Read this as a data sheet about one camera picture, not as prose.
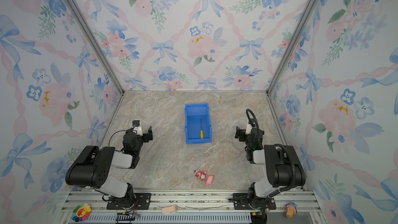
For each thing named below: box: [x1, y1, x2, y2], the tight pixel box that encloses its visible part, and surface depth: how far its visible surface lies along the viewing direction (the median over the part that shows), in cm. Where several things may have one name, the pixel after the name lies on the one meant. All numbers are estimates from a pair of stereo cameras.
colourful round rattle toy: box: [72, 203, 92, 222], surface depth 72 cm
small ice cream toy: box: [285, 200, 298, 219], surface depth 71 cm
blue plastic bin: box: [184, 103, 212, 145], surface depth 103 cm
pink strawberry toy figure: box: [193, 170, 207, 181], surface depth 81 cm
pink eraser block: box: [161, 205, 177, 215], surface depth 72 cm
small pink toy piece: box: [206, 175, 214, 186], surface depth 80 cm
